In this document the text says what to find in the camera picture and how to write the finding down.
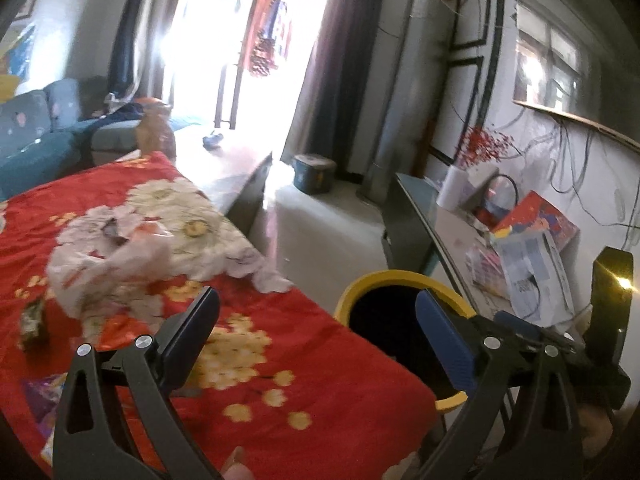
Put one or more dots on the red floral blanket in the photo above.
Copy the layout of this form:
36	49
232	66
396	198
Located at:
303	395

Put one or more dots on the blue sectional sofa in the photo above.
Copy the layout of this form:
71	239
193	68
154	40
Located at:
51	133

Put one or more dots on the purple candy wrapper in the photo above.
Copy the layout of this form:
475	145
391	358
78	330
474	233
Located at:
42	397

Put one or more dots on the yellow rim trash bin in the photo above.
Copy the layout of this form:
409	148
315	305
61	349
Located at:
380	307

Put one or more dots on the person right hand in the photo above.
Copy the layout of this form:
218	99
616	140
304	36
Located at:
596	427

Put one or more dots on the green snack wrapper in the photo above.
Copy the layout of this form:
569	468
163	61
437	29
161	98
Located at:
33	325

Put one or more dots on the glass tv console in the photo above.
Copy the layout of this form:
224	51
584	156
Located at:
419	235

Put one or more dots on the wooden coffee table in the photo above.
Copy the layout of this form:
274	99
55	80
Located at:
232	174

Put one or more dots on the white printed paper sheet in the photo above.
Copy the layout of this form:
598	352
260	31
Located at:
536	281

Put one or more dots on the blue storage box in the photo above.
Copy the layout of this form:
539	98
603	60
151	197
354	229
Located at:
313	174

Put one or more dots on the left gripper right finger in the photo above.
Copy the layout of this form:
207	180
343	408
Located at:
484	360

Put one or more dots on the person left hand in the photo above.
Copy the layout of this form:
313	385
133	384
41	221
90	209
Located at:
235	467

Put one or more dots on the grey standing air conditioner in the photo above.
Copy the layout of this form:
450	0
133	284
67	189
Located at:
419	73

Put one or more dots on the world map poster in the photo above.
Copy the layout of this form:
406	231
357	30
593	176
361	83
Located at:
16	50

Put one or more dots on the red picture book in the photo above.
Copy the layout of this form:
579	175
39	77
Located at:
534	213

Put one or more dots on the white paper towel roll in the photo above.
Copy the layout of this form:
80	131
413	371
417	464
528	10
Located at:
452	188

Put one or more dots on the hanging laundry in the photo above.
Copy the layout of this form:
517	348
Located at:
270	37

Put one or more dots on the dark candy bar wrapper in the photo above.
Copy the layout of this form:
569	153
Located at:
111	232

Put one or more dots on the dark blue left curtain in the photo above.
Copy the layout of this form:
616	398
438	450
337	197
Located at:
124	73

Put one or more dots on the dark right curtain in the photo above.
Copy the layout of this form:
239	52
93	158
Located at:
330	100

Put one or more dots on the colour swatch card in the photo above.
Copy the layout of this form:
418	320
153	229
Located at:
486	272

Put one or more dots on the yellow pillow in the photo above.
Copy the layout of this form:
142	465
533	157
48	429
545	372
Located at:
8	86

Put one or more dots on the wall mounted television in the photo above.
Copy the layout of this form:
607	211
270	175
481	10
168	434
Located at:
579	59

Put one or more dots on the white plastic shopping bag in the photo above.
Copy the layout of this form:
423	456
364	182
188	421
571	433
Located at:
80	281

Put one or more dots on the small blue item on table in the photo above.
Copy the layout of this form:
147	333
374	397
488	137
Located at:
212	140

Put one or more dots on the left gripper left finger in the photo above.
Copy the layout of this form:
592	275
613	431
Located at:
92	439

